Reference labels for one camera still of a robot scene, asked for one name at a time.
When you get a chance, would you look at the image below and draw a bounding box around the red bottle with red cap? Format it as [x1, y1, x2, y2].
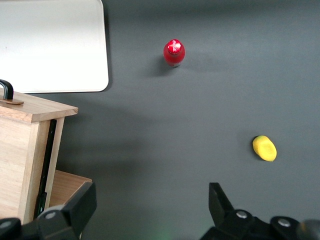
[163, 38, 186, 68]

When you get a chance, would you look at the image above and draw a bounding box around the wooden drawer cabinet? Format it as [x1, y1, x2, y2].
[48, 169, 93, 210]

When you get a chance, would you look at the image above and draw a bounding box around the black drawer slide rail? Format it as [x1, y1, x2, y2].
[34, 119, 58, 217]

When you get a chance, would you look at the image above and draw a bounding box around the light wooden drawer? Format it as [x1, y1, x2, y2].
[0, 87, 79, 225]

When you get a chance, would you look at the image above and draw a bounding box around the beige rectangular plastic tray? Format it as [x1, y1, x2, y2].
[0, 0, 110, 94]

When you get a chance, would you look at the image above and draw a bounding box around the yellow toy lemon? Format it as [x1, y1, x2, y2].
[252, 135, 278, 163]

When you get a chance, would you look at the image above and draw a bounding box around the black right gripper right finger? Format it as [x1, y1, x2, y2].
[199, 182, 301, 240]

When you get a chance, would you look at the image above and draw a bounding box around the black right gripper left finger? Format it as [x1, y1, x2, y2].
[21, 181, 98, 240]

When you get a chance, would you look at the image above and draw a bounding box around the black metal drawer handle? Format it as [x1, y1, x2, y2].
[0, 79, 15, 101]

